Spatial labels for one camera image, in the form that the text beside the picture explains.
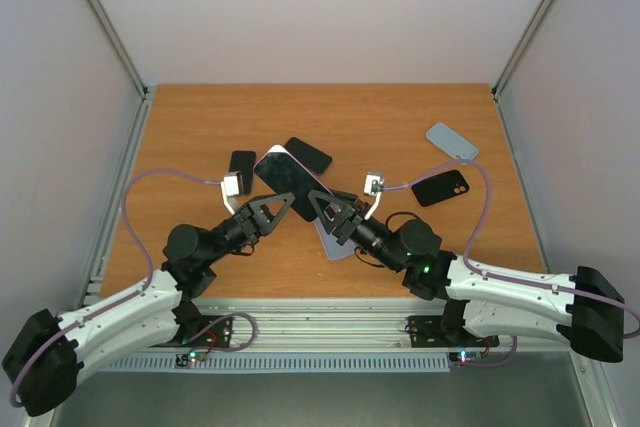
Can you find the aluminium corner post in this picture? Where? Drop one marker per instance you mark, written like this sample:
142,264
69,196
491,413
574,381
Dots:
540,13
106,25

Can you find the left aluminium corner post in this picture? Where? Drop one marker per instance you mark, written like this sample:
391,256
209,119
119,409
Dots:
106,25

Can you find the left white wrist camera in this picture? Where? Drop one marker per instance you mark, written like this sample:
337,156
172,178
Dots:
231,188

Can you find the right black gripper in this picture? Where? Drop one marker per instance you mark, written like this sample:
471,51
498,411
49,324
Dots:
347,223

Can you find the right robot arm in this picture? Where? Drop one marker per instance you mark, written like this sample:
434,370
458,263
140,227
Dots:
582,310

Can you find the black phone under stack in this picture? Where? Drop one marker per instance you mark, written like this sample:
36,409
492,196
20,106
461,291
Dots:
311,157

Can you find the lavender phone case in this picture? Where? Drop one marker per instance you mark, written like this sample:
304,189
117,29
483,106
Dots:
333,250

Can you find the black phone pink edge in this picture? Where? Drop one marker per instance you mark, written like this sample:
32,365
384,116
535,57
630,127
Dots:
283,173

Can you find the aluminium front frame rails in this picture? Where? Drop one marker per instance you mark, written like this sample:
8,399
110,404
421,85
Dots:
327,324

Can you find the right aluminium corner post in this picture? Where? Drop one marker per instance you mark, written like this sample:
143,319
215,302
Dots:
540,13

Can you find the black phone case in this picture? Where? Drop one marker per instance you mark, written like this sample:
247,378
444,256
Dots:
440,187

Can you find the grey slotted cable duct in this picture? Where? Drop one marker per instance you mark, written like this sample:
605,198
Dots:
283,363

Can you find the light blue phone case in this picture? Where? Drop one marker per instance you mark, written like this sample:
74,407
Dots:
451,143

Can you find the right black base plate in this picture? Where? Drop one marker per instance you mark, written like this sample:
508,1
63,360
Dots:
425,331

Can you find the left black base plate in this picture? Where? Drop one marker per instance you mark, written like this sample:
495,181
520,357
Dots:
220,329

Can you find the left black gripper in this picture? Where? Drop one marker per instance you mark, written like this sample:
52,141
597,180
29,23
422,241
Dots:
255,218

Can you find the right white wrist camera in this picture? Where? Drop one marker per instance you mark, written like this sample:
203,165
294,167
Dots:
373,187

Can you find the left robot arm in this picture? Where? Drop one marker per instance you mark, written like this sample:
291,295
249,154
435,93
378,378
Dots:
52,355

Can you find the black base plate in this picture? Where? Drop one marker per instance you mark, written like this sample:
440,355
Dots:
425,331
220,329

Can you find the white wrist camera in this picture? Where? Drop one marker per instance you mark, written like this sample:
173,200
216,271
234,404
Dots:
231,188
373,187

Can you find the black phone far left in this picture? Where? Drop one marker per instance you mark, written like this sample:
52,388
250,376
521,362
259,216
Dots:
242,162

